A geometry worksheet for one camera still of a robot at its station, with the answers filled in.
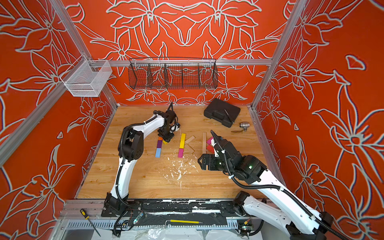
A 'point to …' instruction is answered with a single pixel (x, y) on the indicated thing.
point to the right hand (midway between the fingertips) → (203, 159)
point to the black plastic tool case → (222, 112)
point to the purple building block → (159, 144)
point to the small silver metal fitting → (244, 125)
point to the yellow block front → (183, 137)
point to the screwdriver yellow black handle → (87, 217)
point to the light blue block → (158, 152)
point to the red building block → (210, 148)
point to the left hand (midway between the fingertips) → (167, 137)
